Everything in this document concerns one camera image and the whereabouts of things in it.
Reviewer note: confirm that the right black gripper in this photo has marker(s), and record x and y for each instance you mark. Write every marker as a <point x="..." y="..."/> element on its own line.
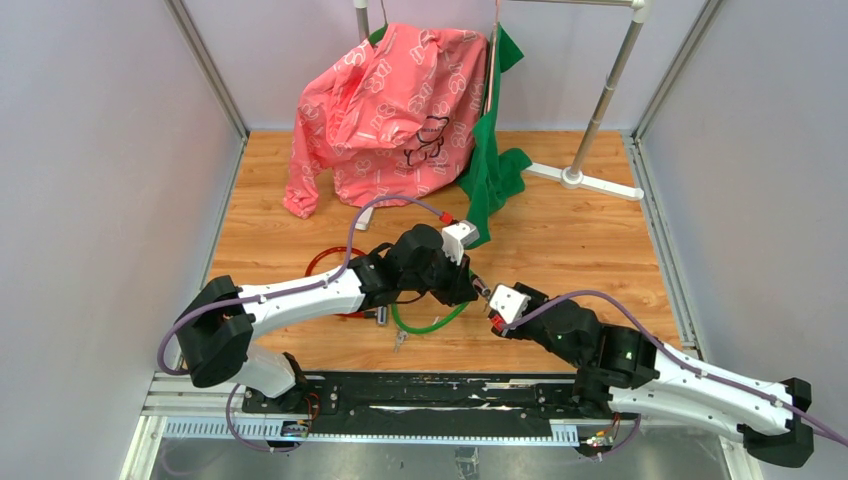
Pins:
<point x="538" y="296"/>

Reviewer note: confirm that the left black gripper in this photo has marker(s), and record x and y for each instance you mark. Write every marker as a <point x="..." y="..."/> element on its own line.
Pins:
<point x="460" y="289"/>

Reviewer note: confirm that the red cable lock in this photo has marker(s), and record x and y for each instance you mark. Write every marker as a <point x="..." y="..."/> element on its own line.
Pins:
<point x="379" y="314"/>

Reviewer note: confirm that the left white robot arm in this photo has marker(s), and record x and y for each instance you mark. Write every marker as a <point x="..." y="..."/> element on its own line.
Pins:
<point x="219" y="330"/>

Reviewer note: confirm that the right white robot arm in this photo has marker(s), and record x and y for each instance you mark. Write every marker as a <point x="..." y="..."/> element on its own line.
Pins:
<point x="624" y="370"/>

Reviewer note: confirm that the green cloth garment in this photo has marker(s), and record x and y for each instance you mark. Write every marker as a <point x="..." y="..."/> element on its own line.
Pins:
<point x="493" y="176"/>

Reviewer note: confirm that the pink patterned jacket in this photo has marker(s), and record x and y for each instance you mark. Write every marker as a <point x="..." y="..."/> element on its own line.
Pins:
<point x="391" y="119"/>

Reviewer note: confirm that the white metal clothes rack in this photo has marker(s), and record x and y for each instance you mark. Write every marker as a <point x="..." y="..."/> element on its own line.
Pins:
<point x="573" y="176"/>

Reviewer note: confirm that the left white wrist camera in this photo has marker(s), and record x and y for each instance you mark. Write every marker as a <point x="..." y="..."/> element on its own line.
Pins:
<point x="456" y="238"/>

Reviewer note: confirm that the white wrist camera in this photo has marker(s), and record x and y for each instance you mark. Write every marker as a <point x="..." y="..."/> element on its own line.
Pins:
<point x="456" y="238"/>
<point x="508" y="303"/>

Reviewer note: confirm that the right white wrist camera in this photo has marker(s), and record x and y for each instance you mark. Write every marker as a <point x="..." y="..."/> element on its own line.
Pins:
<point x="508" y="303"/>

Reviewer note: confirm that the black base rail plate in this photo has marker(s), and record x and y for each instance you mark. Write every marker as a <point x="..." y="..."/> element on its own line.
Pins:
<point x="431" y="405"/>

